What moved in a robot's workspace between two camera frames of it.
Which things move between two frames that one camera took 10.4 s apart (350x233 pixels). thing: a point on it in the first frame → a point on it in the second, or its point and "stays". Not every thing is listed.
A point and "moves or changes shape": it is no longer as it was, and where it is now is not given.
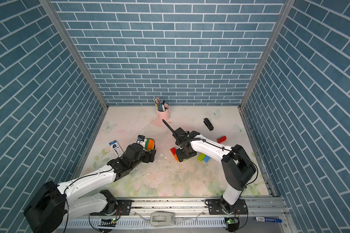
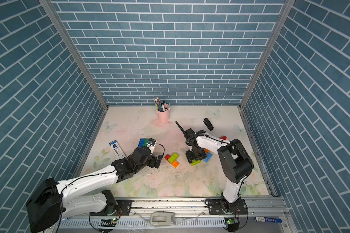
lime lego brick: (201, 157) moves or changes shape
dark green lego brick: (147, 143) stays
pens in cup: (159, 106) stays
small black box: (208, 124) stays
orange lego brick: (176, 158) → (175, 164)
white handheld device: (162, 218) stays
